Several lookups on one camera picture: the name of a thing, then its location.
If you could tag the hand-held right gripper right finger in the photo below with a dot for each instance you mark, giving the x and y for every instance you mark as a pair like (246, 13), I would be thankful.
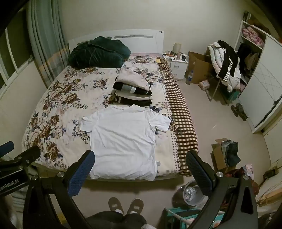
(197, 172)

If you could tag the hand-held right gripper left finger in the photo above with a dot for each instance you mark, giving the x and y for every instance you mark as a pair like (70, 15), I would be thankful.
(81, 174)

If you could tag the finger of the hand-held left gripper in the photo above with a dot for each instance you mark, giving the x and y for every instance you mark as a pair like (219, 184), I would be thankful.
(6, 148)
(28, 155)

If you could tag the white t-shirt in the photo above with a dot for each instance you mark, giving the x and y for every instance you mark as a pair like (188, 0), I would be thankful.
(121, 143)

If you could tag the cardboard box holding clothes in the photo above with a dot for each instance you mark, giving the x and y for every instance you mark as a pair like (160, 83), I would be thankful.
(218, 156)

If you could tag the dark bundled clothes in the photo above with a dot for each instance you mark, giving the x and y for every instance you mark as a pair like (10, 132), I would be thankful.
(232, 152)

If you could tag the dark hanging clothes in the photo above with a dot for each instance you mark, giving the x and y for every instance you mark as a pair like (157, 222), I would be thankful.
(246, 57)

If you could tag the metal trash bin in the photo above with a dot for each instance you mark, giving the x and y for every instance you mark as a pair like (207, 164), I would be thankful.
(191, 193)

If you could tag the person's left slipper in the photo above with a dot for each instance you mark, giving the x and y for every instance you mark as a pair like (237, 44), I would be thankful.
(116, 205)

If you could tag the person's slipper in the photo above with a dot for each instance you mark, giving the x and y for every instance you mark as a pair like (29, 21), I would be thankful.
(116, 205)
(135, 205)

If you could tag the teal rack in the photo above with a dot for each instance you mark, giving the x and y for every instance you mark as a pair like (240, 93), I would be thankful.
(176, 217)

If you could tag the person's legs in dark pants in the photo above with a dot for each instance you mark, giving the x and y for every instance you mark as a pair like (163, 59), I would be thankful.
(114, 221)

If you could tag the person's right slipper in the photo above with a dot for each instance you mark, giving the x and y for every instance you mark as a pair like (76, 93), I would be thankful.
(135, 205)

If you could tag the bed with floral sheet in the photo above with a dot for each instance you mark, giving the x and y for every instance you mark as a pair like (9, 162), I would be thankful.
(66, 99)

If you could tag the camouflage shoes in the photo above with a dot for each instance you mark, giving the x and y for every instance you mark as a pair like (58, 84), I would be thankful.
(239, 110)

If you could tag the metal chair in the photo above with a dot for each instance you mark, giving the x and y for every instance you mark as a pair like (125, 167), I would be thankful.
(214, 88)

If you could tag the pink tissue pack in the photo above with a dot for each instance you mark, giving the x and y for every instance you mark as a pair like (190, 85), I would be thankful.
(204, 85)

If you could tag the white folded garment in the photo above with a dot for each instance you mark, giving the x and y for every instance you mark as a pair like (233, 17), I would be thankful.
(123, 94)

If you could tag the plastic water bottle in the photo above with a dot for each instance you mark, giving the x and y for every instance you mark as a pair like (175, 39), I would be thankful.
(190, 77)

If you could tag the white framed window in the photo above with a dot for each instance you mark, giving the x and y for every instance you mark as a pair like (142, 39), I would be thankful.
(13, 50)

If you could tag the white wardrobe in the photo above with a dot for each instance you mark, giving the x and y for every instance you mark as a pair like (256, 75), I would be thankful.
(260, 88)

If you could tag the white nightstand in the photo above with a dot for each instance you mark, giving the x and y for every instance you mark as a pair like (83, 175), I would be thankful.
(178, 68)

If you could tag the open empty cardboard box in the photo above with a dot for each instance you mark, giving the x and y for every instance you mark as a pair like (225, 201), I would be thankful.
(198, 66)

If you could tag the grey-green curtain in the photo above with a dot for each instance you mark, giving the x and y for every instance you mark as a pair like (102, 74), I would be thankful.
(44, 44)

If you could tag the black jacket white stripes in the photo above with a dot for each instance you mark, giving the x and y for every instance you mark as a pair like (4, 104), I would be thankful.
(229, 59)

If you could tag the small yellow box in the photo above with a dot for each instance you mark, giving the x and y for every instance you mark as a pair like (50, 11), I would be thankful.
(158, 60)

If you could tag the dark green duvet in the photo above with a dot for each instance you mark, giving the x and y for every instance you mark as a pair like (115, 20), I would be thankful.
(97, 52)

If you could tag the beige cylinder lamp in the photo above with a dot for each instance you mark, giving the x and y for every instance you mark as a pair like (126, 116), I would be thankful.
(177, 48)

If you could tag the white headboard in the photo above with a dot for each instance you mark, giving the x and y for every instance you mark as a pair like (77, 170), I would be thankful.
(143, 39)

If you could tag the pink bedding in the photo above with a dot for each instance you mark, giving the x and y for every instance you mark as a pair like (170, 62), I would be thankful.
(251, 33)

